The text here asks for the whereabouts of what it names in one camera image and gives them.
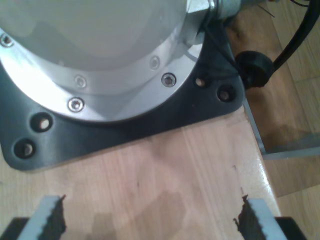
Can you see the grey metal table frame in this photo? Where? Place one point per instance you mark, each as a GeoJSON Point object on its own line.
{"type": "Point", "coordinates": [287, 151]}

